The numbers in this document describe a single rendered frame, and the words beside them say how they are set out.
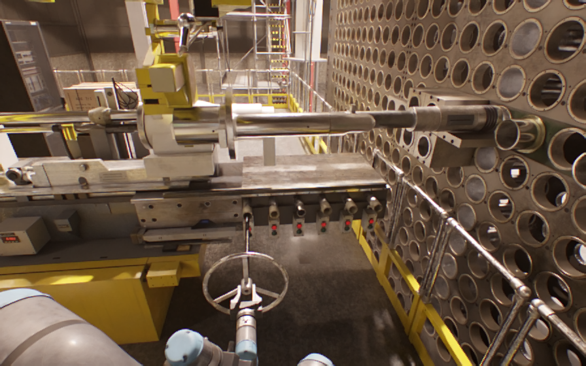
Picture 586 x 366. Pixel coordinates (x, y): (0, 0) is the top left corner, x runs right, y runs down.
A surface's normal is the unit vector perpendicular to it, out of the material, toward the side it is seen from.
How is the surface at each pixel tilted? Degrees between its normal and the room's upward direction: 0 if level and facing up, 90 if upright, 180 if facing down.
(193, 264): 90
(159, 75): 90
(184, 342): 25
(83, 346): 33
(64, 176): 90
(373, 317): 0
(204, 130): 90
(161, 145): 68
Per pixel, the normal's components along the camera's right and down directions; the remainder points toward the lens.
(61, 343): 0.35, -0.89
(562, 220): -0.99, 0.04
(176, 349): -0.17, -0.64
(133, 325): 0.13, 0.45
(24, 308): 0.18, -0.98
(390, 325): 0.01, -0.89
